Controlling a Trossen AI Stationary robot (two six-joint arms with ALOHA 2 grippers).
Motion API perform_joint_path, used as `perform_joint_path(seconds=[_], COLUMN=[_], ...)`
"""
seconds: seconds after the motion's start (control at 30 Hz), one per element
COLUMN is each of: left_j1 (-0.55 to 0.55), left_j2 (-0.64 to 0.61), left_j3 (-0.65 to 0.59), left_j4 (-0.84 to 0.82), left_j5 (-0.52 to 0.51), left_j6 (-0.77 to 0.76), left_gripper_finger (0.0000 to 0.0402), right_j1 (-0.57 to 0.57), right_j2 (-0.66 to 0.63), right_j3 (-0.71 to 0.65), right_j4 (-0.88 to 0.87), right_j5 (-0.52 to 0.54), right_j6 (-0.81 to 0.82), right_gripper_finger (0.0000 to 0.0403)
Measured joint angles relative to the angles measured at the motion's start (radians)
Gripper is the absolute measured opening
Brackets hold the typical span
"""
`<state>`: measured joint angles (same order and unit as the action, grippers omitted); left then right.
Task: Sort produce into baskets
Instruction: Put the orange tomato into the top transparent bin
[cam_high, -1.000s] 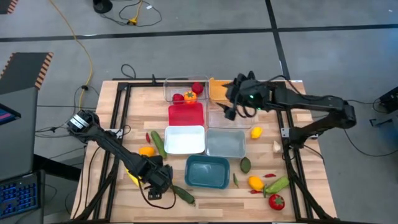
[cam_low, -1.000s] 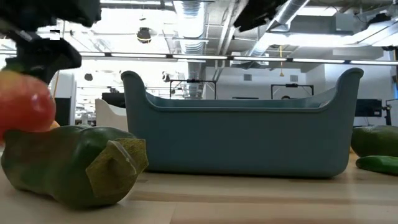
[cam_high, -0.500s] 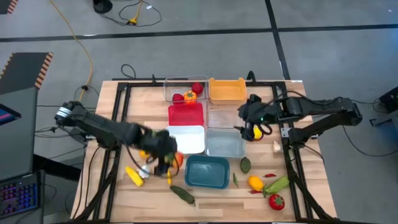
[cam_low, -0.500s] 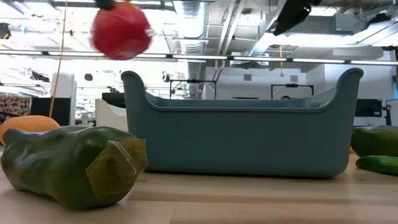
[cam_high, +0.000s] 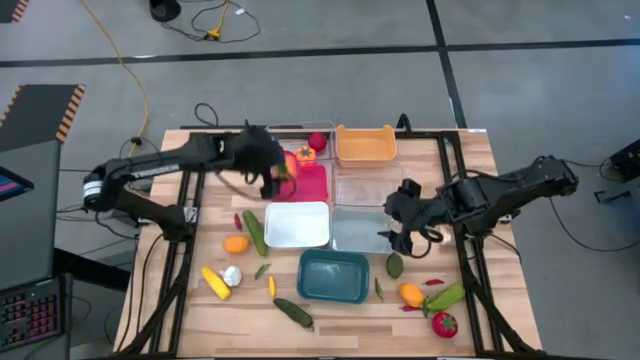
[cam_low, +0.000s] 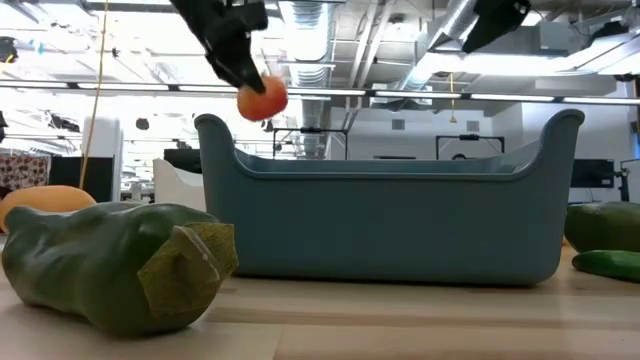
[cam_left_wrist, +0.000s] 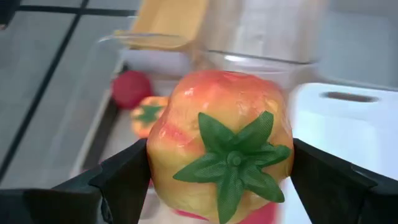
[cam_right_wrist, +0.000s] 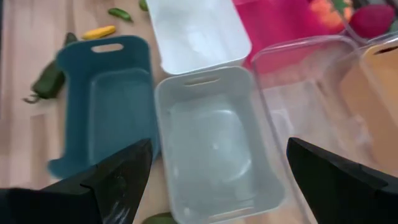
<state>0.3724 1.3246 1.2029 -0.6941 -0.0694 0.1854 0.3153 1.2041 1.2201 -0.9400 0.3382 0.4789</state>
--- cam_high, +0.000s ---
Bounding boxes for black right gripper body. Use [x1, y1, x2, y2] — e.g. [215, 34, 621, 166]
[384, 195, 444, 235]

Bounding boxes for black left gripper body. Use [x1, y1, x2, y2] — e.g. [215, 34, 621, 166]
[233, 124, 287, 176]

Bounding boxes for dark green avocado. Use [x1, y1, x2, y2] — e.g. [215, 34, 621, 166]
[385, 252, 405, 280]

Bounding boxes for red yellow peach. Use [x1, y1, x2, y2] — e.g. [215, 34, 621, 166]
[280, 149, 298, 180]

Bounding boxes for light green cucumber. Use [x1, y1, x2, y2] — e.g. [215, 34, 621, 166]
[241, 209, 270, 258]

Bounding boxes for orange yellow mango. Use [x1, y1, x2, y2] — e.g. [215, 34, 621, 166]
[398, 282, 426, 309]

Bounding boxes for red apple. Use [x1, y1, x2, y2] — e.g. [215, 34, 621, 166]
[307, 131, 329, 153]

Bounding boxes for orange citrus fruit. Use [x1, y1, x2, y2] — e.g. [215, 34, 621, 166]
[222, 234, 251, 256]

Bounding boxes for red tomato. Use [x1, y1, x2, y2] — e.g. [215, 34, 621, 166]
[431, 311, 459, 340]

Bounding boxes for white garlic bulb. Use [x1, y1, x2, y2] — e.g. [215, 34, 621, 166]
[219, 265, 244, 288]

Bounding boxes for yellow squash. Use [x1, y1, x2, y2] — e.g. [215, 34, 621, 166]
[200, 266, 233, 302]

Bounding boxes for grey plastic basket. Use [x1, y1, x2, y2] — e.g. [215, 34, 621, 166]
[329, 205, 397, 254]

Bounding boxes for pink plastic basket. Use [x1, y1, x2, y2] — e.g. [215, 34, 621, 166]
[271, 163, 330, 204]

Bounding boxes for clear plastic bin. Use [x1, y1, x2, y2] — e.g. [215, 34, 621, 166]
[268, 121, 337, 162]
[331, 160, 405, 207]

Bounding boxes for white plastic basket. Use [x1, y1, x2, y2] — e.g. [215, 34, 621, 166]
[263, 200, 332, 250]

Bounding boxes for long light green pepper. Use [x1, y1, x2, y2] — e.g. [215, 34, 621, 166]
[422, 282, 467, 319]

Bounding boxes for teal plastic basket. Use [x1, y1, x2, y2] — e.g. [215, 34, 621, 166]
[296, 248, 372, 305]

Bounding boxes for orange plastic basket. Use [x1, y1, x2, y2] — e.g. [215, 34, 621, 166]
[334, 123, 399, 163]

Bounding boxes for dark green zucchini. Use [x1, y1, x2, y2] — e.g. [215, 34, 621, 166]
[272, 297, 316, 333]

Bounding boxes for black round stand base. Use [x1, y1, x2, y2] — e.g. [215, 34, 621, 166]
[148, 0, 182, 23]

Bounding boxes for black equipment box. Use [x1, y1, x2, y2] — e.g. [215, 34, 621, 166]
[608, 138, 640, 184]

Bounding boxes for black hazard striped floor mat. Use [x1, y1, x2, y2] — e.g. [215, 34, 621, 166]
[0, 0, 31, 25]
[0, 83, 87, 154]

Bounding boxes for computer monitor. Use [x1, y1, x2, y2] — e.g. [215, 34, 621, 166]
[0, 165, 35, 204]

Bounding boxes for backlit keyboard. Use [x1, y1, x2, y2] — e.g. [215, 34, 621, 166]
[0, 277, 69, 351]

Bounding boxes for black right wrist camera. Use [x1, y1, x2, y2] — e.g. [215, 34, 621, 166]
[399, 178, 422, 199]

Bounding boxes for yellow extension cord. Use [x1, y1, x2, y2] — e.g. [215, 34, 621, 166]
[79, 0, 151, 157]

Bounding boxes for black cable with yellow plug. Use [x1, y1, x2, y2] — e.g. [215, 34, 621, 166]
[159, 0, 262, 45]

